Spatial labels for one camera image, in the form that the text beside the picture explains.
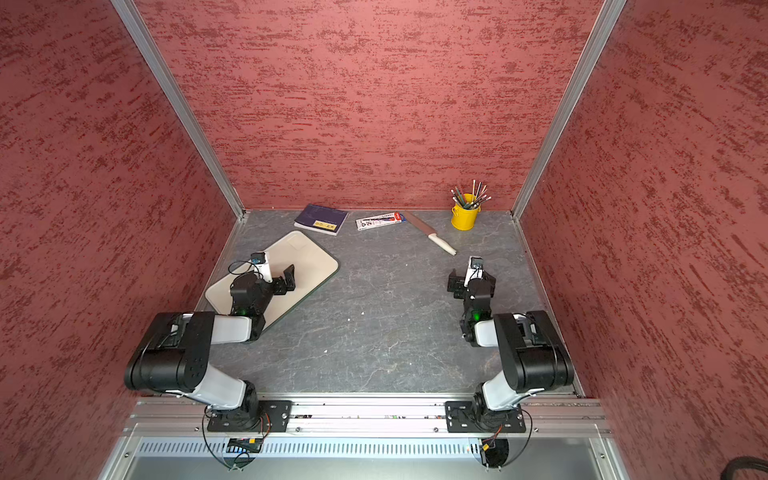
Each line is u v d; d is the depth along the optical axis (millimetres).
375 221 1165
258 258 795
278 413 741
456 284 848
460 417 735
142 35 741
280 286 846
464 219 1139
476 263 799
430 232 1136
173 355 447
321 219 1180
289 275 893
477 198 1100
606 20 719
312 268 1031
